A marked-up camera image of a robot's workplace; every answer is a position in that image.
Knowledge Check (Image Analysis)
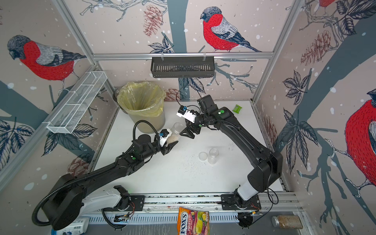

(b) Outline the clear jar lid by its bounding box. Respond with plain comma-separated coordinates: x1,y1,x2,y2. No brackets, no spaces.
198,152,208,162

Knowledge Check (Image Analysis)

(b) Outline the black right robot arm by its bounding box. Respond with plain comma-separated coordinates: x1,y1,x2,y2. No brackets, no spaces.
177,106,283,198

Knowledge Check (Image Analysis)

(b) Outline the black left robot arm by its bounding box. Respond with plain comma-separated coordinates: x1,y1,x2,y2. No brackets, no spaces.
31,129,178,230

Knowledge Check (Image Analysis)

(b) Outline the green snack packet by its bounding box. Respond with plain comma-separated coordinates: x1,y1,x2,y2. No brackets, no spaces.
233,104,242,114

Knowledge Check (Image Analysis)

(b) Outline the bin with yellow bag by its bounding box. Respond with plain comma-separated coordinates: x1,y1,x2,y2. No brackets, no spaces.
117,82,166,131

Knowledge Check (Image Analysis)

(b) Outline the black hanging basket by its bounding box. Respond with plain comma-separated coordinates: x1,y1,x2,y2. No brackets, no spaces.
151,56,215,78

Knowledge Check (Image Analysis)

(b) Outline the Fox's candy bag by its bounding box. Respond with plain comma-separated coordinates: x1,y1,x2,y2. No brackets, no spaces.
177,207,210,235

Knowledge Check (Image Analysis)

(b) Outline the white blue-lid container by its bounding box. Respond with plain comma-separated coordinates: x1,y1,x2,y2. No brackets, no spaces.
55,217,90,235

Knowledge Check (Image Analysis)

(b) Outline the grain-filled jar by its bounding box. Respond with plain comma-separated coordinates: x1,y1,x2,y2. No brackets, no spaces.
271,215,303,229

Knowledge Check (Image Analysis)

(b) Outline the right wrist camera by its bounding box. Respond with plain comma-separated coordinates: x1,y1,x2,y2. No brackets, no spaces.
177,95,217,121

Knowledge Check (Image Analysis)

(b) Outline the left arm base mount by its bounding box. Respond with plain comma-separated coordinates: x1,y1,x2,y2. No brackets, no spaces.
103,185,146,212

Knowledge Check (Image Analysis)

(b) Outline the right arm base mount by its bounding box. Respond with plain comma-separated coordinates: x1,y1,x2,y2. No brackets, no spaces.
218,194,261,211

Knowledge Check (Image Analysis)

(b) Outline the white wire shelf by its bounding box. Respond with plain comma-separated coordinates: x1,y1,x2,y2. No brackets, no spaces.
47,71,107,134

